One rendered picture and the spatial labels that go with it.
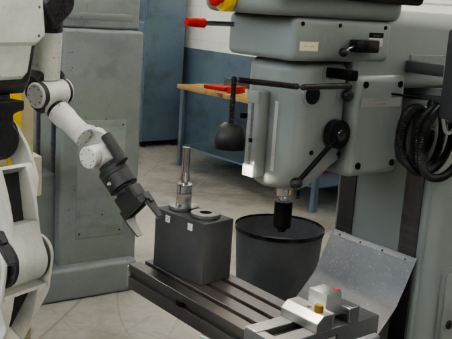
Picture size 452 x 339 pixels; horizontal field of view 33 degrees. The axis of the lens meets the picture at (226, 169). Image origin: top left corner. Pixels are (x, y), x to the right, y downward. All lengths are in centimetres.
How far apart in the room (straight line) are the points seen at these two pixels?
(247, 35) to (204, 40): 742
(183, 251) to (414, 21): 93
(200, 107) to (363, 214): 714
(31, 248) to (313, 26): 99
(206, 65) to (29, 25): 713
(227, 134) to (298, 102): 20
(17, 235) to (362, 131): 97
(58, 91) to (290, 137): 83
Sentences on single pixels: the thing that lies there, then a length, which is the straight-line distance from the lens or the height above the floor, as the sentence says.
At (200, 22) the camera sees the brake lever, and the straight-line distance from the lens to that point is 184.
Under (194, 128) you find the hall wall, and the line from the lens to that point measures 946.
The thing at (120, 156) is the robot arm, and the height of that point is 130.
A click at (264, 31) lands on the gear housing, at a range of 182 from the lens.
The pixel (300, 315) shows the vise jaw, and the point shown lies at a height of 103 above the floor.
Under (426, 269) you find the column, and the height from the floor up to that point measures 107.
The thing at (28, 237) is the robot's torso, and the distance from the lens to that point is 221.
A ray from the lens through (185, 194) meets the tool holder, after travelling 233.
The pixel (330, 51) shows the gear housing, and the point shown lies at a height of 165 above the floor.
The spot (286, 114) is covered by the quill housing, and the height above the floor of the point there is 150.
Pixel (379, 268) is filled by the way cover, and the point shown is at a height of 104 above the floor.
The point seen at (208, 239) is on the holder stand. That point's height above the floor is 108.
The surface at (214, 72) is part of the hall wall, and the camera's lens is 910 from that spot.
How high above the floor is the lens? 175
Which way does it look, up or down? 12 degrees down
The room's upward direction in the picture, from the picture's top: 4 degrees clockwise
